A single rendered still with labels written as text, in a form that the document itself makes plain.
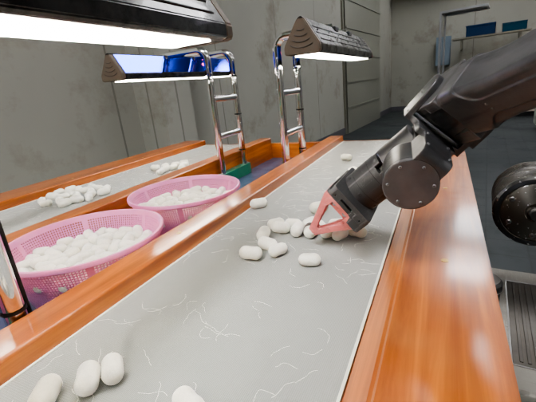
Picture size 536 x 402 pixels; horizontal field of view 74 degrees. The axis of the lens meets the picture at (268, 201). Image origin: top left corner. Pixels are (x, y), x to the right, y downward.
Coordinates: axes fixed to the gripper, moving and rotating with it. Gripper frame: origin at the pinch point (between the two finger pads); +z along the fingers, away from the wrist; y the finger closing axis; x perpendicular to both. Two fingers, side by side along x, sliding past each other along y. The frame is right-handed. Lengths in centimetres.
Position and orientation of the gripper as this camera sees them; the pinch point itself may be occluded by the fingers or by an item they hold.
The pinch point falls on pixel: (316, 228)
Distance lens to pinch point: 55.2
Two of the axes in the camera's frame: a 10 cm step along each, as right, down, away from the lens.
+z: -6.1, 5.9, 5.3
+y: -4.2, 3.2, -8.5
